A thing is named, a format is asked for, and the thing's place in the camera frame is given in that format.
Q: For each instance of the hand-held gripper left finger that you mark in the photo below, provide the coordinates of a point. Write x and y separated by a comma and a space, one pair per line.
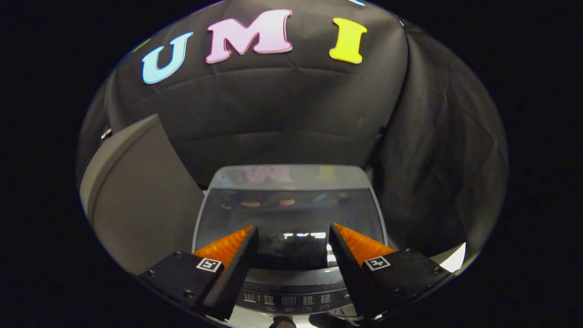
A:
239, 273

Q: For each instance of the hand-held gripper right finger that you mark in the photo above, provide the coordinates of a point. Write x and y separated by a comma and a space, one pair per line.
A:
348, 271

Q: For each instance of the grey top-load washing machine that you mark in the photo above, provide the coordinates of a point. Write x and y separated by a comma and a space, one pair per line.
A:
291, 291

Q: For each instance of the silver clip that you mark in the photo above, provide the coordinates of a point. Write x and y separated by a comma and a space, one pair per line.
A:
106, 133

